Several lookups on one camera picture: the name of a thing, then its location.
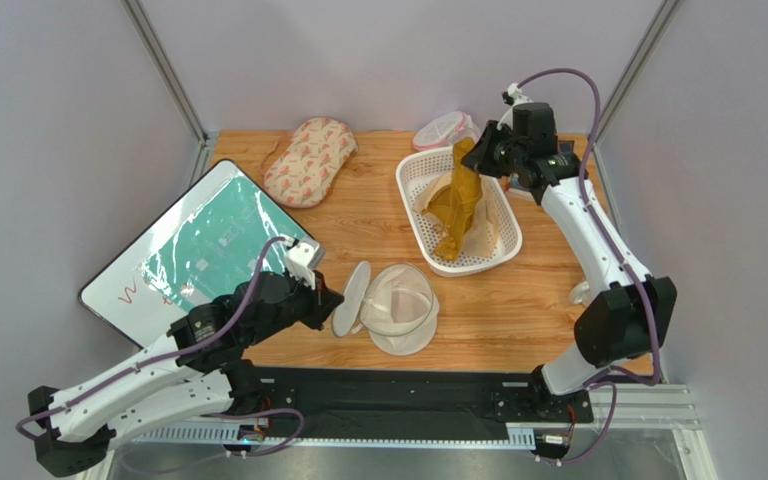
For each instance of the stack of books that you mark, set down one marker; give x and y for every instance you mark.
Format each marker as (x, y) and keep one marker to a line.
(513, 185)

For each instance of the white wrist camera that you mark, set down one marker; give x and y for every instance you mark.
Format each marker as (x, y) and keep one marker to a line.
(302, 258)
(512, 96)

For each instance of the whiteboard with green sheet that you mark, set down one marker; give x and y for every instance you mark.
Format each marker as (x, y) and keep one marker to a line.
(201, 247)

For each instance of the beige bra in basket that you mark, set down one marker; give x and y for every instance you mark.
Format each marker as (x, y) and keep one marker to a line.
(480, 241)

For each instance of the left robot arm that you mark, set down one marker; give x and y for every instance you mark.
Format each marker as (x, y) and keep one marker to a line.
(197, 368)

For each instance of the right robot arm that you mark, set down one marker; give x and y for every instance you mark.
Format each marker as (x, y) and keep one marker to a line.
(628, 309)

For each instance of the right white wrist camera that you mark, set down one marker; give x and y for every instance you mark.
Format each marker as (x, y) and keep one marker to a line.
(512, 96)

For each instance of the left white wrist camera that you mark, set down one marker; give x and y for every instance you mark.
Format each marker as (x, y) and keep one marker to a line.
(302, 258)

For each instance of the pink-trimmed mesh bag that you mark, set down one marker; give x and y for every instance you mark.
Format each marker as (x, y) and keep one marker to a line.
(446, 130)

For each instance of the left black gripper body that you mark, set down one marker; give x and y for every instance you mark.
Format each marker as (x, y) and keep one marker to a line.
(305, 304)

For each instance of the white mug yellow inside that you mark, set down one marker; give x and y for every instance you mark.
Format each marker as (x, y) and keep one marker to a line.
(581, 294)

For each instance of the yellow bra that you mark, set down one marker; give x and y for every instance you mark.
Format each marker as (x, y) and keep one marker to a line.
(454, 204)

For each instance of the white perforated plastic basket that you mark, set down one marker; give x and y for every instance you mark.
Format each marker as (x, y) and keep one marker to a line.
(415, 172)

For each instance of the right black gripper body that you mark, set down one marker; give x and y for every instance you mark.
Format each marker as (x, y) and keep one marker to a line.
(484, 151)

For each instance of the floral fabric pouch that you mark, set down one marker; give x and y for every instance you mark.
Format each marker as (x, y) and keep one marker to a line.
(302, 176)

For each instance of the round white mesh laundry bag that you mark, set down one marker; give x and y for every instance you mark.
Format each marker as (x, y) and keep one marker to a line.
(397, 307)

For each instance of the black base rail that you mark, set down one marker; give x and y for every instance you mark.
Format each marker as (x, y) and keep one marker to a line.
(411, 405)

